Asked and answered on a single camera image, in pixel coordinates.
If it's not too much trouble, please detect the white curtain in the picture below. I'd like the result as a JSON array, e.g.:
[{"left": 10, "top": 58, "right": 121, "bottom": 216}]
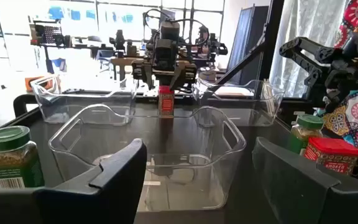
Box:
[{"left": 268, "top": 0, "right": 351, "bottom": 99}]

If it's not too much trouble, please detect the red smoked paprika tin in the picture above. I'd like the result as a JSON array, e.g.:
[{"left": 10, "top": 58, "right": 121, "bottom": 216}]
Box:
[
  {"left": 158, "top": 86, "right": 175, "bottom": 118},
  {"left": 303, "top": 136, "right": 358, "bottom": 175}
]

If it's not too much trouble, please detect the orange box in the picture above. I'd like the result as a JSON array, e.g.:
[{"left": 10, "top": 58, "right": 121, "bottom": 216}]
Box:
[{"left": 24, "top": 75, "right": 57, "bottom": 93}]

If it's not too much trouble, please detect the dark blue partition screen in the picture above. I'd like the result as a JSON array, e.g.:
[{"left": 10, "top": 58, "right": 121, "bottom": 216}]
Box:
[{"left": 227, "top": 3, "right": 270, "bottom": 85}]

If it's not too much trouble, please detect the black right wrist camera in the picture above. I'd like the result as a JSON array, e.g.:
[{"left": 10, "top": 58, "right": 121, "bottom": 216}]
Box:
[{"left": 159, "top": 19, "right": 181, "bottom": 41}]

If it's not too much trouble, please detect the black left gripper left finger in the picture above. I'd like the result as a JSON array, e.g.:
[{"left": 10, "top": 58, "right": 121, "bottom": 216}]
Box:
[{"left": 0, "top": 138, "right": 148, "bottom": 224}]

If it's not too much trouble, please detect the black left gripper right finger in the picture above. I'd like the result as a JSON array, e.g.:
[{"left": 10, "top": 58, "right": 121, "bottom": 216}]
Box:
[{"left": 252, "top": 136, "right": 358, "bottom": 224}]

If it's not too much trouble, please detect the clear plastic bin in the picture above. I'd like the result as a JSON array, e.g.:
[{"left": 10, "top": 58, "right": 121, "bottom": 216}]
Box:
[
  {"left": 192, "top": 77, "right": 286, "bottom": 128},
  {"left": 29, "top": 73, "right": 139, "bottom": 126},
  {"left": 47, "top": 103, "right": 247, "bottom": 213}
]

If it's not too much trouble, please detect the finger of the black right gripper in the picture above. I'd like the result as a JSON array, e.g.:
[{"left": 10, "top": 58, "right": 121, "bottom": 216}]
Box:
[
  {"left": 141, "top": 73, "right": 155, "bottom": 91},
  {"left": 169, "top": 74, "right": 188, "bottom": 91}
]

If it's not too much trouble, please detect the black articulated mount bracket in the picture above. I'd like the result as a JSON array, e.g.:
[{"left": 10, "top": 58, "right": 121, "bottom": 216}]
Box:
[{"left": 278, "top": 32, "right": 358, "bottom": 108}]

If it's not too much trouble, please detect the black metal table frame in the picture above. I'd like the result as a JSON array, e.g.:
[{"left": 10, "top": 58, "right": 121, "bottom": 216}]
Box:
[{"left": 208, "top": 0, "right": 287, "bottom": 96}]

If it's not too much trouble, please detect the black LED panel light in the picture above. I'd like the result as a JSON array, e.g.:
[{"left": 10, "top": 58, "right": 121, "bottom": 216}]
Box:
[{"left": 29, "top": 19, "right": 71, "bottom": 48}]

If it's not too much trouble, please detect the green-lidded oregano jar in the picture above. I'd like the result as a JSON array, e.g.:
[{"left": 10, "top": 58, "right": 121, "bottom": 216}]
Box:
[
  {"left": 0, "top": 125, "right": 45, "bottom": 189},
  {"left": 287, "top": 114, "right": 325, "bottom": 155}
]

